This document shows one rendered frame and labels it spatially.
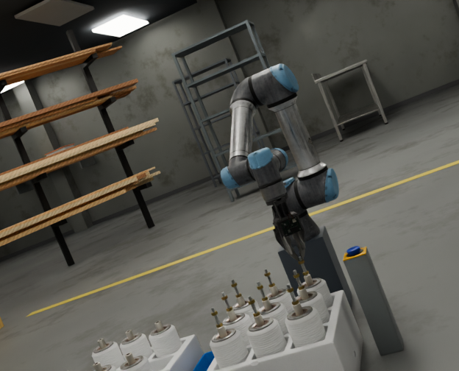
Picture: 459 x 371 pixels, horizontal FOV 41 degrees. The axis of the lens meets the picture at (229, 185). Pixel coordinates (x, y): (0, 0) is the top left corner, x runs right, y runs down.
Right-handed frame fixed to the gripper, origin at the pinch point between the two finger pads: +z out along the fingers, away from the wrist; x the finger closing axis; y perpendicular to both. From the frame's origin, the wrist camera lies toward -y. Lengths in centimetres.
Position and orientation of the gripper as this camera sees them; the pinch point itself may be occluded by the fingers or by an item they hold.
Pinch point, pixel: (298, 255)
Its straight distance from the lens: 192.4
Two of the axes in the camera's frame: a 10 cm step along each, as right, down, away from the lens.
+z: 3.8, 9.2, 0.9
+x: 9.2, -3.8, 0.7
